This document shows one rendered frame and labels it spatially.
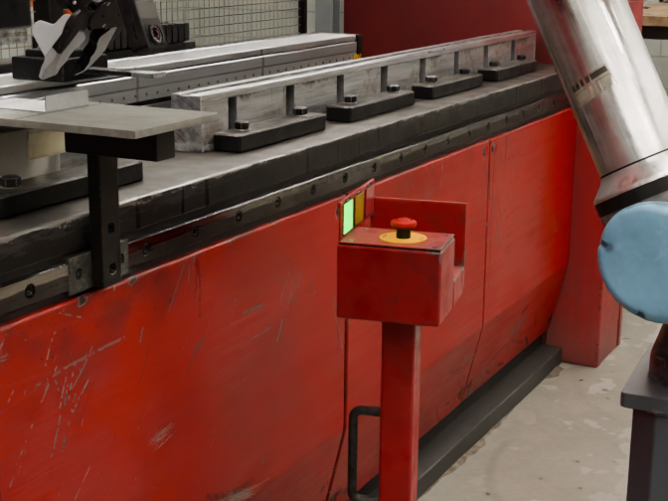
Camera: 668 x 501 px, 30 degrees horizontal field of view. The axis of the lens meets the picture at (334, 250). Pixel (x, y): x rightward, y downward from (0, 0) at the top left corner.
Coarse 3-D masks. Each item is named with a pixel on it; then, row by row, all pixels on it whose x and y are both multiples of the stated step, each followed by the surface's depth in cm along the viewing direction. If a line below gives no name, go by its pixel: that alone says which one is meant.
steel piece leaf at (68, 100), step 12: (48, 96) 159; (60, 96) 161; (72, 96) 163; (84, 96) 166; (0, 108) 163; (12, 108) 162; (24, 108) 162; (36, 108) 162; (48, 108) 160; (60, 108) 162
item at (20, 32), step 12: (0, 0) 162; (12, 0) 164; (24, 0) 166; (0, 12) 162; (12, 12) 164; (24, 12) 166; (0, 24) 162; (12, 24) 164; (24, 24) 166; (0, 36) 164; (12, 36) 166; (24, 36) 168
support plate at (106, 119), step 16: (0, 112) 159; (16, 112) 160; (32, 112) 160; (64, 112) 160; (80, 112) 160; (96, 112) 160; (112, 112) 160; (128, 112) 160; (144, 112) 161; (160, 112) 161; (176, 112) 161; (192, 112) 161; (208, 112) 161; (32, 128) 153; (48, 128) 152; (64, 128) 151; (80, 128) 150; (96, 128) 148; (112, 128) 147; (128, 128) 148; (144, 128) 148; (160, 128) 150; (176, 128) 153
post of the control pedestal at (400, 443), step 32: (384, 352) 196; (416, 352) 196; (384, 384) 198; (416, 384) 198; (384, 416) 199; (416, 416) 200; (384, 448) 200; (416, 448) 202; (384, 480) 202; (416, 480) 204
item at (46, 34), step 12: (36, 24) 157; (48, 24) 157; (60, 24) 156; (36, 36) 158; (48, 36) 157; (84, 36) 157; (48, 48) 157; (72, 48) 157; (48, 60) 157; (60, 60) 157; (48, 72) 158
